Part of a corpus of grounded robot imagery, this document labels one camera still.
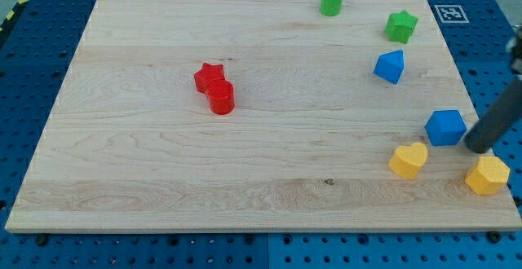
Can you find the green star block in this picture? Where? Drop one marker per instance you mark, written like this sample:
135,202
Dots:
400,26

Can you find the blue cube block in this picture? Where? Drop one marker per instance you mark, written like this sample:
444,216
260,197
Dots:
445,127

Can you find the wooden board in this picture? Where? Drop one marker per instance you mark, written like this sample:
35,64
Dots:
131,146

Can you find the yellow heart block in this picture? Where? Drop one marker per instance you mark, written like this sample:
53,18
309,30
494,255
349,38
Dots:
407,161

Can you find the red star block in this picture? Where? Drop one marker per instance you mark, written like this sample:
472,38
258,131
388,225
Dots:
207,74

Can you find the red cylinder block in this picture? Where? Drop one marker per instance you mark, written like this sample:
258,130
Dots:
220,94

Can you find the green cylinder block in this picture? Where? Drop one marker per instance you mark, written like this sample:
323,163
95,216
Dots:
330,7

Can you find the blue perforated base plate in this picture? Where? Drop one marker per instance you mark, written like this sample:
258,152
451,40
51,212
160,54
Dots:
33,63

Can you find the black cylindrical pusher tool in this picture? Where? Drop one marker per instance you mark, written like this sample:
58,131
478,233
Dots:
505,110

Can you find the white fiducial marker tag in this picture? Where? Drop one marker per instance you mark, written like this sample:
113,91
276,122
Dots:
451,14

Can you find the yellow pentagon block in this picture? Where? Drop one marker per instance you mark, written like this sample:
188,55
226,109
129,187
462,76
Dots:
487,176

